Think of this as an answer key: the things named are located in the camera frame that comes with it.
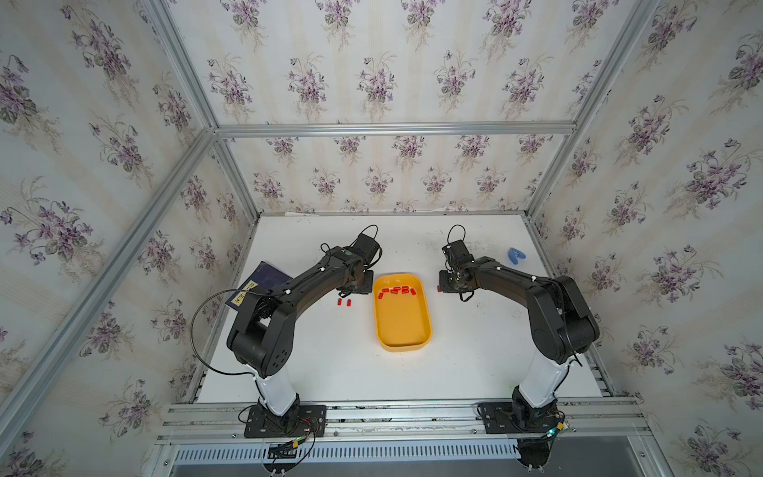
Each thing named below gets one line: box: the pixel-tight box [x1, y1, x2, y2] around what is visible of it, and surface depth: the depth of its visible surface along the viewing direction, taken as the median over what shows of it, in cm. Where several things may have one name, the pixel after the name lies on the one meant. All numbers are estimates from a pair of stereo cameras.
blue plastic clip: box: [507, 247, 527, 266], surface depth 109 cm
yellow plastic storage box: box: [374, 273, 433, 352], surface depth 94 cm
